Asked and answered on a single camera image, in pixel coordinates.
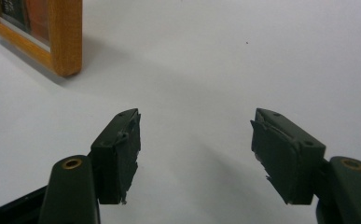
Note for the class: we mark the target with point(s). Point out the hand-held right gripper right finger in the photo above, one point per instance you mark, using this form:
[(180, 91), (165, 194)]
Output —
[(287, 158)]

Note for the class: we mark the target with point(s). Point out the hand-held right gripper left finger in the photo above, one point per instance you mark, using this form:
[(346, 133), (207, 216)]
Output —
[(116, 161)]

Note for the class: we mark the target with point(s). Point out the wooden picture frame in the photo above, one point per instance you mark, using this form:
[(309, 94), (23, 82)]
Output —
[(65, 40)]

